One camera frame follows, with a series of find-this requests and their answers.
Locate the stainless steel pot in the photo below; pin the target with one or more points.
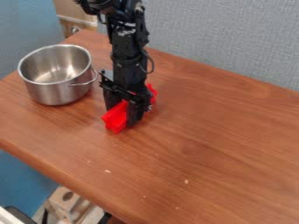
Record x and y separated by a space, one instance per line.
58 74

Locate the red plastic block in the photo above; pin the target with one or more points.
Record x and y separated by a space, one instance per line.
115 117

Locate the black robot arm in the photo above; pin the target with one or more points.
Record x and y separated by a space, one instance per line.
124 16

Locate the wooden box behind table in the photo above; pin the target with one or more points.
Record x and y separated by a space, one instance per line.
74 19

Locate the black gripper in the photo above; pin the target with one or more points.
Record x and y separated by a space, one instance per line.
129 75

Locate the wooden frame under table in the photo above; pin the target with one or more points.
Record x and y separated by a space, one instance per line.
69 208

